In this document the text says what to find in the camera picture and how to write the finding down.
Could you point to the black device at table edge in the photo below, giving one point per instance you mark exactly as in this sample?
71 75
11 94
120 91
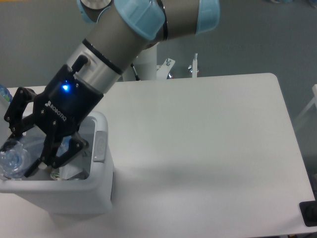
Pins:
309 212

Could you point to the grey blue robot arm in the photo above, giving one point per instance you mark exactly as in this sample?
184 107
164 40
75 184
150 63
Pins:
123 29

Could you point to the blue labelled bottle behind bin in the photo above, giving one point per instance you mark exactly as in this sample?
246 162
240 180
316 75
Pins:
5 93

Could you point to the white frame at right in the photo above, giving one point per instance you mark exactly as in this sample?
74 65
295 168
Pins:
307 111

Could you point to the white bracket with bolt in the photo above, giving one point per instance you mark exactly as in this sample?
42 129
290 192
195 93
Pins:
193 68

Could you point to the crumpled wrapper in bin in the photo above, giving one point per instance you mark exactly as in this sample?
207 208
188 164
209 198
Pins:
55 175

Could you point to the white paper tissue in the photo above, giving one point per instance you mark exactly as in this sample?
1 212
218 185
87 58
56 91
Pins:
71 173

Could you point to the white bracket with screw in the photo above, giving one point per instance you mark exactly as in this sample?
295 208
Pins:
164 70

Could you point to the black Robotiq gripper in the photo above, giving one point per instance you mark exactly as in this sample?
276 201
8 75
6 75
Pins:
65 100

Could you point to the clear plastic water bottle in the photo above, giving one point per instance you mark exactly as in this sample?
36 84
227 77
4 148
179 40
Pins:
16 156

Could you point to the white plastic trash can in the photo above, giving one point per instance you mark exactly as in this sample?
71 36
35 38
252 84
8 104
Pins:
86 193

